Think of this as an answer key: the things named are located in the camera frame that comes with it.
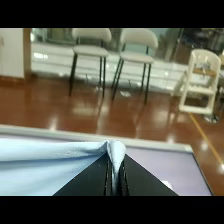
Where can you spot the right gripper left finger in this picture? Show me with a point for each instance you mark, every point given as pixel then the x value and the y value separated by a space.
pixel 91 181

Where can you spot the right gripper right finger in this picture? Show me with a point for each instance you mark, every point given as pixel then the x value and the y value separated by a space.
pixel 143 181

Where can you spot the light blue garment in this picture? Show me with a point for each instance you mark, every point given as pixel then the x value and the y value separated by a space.
pixel 43 166

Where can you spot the white high chair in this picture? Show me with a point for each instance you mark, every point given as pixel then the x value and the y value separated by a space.
pixel 200 90

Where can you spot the white chair with black legs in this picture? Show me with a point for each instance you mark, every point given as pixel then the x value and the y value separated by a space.
pixel 90 50
pixel 136 56

